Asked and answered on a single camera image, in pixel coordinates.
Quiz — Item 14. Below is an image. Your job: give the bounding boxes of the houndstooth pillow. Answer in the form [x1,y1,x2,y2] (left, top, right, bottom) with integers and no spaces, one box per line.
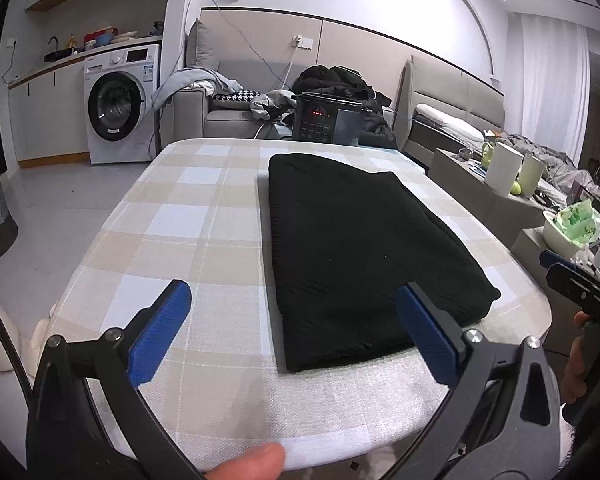
[212,89,263,102]

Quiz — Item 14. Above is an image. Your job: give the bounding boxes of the grey upholstered bed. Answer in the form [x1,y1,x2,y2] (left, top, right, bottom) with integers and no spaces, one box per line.
[395,55,596,196]

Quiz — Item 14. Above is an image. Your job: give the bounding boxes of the grey sofa cushion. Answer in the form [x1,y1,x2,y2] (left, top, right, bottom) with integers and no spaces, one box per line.
[187,19,221,68]

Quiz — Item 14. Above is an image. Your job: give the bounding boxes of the grey bedding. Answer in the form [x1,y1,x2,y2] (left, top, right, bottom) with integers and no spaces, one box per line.
[500,134,596,196]

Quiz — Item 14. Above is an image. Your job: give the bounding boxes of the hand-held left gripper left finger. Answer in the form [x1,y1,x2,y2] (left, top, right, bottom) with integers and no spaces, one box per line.
[26,279,203,480]

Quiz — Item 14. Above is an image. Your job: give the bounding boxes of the white kitchen counter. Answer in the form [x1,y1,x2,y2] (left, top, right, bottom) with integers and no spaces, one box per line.
[7,35,163,163]

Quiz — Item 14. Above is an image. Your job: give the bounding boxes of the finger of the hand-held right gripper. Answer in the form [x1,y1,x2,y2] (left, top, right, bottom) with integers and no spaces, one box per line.
[539,249,581,275]

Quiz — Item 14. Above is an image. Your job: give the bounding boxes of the white washing machine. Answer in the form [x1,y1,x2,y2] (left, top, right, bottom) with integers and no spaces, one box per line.
[83,44,162,165]

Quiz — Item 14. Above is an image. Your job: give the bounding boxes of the person's right hand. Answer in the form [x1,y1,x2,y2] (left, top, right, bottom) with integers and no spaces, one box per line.
[562,310,598,406]

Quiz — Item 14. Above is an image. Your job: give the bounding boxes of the grey blanket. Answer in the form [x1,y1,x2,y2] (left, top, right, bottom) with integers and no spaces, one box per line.
[152,66,243,111]

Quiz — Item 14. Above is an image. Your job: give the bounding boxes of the black electric cooker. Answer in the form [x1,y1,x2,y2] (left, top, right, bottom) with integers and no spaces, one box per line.
[292,91,366,147]

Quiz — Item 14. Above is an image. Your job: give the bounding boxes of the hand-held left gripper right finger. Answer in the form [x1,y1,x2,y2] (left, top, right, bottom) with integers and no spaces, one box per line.
[365,281,563,480]

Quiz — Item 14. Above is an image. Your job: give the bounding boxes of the white curtain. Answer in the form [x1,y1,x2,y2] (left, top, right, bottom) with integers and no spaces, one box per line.
[520,12,588,166]

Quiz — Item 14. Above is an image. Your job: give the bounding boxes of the pale green cylinder lamp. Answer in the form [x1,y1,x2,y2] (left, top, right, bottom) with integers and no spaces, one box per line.
[517,153,548,198]

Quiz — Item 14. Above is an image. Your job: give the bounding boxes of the grey hoodie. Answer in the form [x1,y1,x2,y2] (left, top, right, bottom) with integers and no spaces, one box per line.
[250,89,297,122]

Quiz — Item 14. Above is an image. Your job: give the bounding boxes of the grey sofa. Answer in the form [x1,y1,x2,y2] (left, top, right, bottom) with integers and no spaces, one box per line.
[172,55,301,142]

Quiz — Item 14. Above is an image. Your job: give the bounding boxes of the white bed pillow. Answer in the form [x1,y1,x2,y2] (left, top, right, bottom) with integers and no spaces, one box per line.
[415,103,483,143]

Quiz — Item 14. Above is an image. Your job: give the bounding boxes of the white bowl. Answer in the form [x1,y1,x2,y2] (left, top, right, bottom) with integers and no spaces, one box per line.
[542,210,600,261]

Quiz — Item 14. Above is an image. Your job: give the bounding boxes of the black jacket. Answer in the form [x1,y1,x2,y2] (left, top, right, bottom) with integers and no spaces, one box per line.
[291,65,398,150]

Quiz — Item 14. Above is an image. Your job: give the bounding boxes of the red basin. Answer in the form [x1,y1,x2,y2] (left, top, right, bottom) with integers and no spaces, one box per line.
[84,30,116,50]

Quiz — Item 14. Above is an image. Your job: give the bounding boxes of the person's left hand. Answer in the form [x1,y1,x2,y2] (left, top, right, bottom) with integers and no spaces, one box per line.
[205,442,287,480]

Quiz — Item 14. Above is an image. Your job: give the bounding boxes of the grey side cabinet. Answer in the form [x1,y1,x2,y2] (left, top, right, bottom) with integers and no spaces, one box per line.
[428,147,571,261]

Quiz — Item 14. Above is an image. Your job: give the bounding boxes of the cream rounded chair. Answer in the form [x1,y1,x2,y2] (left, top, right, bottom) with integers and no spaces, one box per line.
[0,295,48,373]

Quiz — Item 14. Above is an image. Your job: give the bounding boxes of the mint green packets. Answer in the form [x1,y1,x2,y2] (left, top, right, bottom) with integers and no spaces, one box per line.
[555,199,600,241]

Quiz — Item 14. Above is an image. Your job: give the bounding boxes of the black knit garment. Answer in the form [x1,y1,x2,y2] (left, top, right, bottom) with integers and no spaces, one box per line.
[268,152,502,373]

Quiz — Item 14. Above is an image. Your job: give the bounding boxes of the black cable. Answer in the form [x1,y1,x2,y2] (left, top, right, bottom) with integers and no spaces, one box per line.
[0,265,33,396]

